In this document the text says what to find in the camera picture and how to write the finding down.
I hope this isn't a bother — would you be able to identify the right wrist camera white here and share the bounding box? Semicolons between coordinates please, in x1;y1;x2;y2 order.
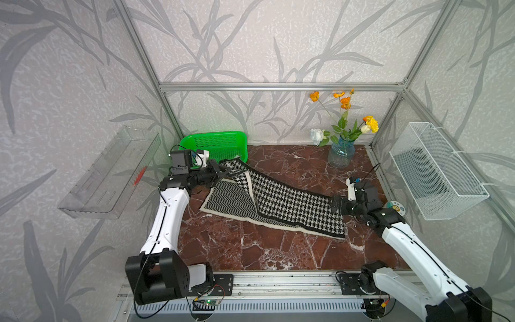
345;177;361;201

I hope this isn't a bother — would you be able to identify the blue glass vase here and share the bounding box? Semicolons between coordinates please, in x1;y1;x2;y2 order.
328;138;355;169

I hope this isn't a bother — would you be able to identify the white wire mesh basket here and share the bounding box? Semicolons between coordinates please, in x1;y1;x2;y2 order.
390;122;490;221

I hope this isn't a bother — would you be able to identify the black white patterned scarf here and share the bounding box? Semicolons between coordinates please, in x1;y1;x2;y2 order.
201;158;345;240

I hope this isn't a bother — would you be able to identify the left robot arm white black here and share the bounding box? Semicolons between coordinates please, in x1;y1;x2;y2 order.
125;149;230;305

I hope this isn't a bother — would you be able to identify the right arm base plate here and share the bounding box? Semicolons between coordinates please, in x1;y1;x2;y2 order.
335;271;388;297

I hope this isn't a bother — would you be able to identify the artificial flowers bouquet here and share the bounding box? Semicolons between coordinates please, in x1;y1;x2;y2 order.
310;89;380;147

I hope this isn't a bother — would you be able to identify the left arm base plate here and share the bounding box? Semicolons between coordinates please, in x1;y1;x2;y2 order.
189;274;234;297

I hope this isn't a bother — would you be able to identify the left circuit board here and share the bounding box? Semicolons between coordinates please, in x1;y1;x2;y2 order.
192;297;224;312

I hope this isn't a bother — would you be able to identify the clear plastic wall tray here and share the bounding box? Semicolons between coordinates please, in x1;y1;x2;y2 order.
58;126;161;219

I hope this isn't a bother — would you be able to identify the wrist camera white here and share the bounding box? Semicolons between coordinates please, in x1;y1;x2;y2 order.
345;177;361;201
194;149;209;169

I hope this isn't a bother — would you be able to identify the green plastic basket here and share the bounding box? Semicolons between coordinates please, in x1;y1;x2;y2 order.
180;131;248;162

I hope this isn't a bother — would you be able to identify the small tin can right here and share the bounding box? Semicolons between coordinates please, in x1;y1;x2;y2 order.
386;201;406;217

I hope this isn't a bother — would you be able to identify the aluminium front rail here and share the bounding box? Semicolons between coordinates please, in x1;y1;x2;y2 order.
116;270;455;301

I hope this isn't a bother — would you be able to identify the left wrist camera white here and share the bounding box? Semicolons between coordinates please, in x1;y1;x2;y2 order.
194;149;209;169

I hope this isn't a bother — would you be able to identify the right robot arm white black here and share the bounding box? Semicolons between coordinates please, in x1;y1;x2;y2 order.
329;177;493;321

